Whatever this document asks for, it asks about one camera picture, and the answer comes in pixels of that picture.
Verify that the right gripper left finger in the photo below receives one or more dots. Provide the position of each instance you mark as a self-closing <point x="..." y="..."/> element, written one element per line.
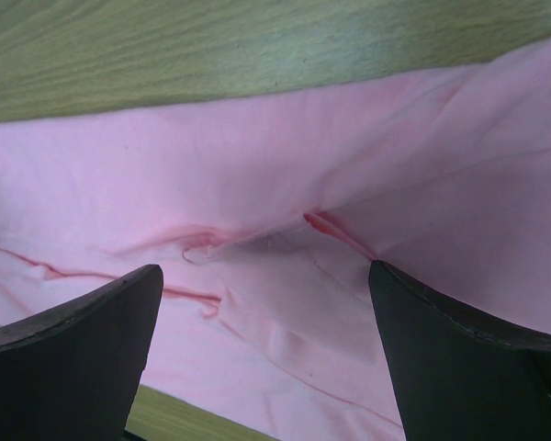
<point x="72" y="372"/>

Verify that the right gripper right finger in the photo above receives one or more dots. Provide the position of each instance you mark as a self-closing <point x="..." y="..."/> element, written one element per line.
<point x="457" y="372"/>

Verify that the bright pink t shirt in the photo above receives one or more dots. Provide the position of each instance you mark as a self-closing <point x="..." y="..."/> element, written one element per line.
<point x="264" y="214"/>

